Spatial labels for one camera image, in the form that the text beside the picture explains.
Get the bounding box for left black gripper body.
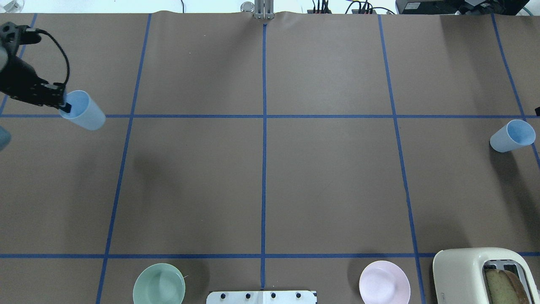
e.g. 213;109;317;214
0;56;66;109

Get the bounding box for blue cup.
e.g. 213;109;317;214
489;119;536;153
59;90;106;130

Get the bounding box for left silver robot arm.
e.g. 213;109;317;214
0;43;72;114

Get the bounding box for green bowl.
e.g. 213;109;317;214
132;263;186;304

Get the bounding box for pink bowl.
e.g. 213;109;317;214
358;260;411;304

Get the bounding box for cream toaster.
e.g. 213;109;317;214
432;247;539;304

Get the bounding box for bread slice in toaster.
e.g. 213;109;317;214
484;269;531;304

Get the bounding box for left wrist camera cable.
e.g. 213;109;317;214
25;28;70;85

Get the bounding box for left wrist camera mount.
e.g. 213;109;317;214
0;22;42;49

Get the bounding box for aluminium frame post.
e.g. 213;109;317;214
253;0;275;20

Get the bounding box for white pillar base plate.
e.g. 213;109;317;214
206;290;318;304

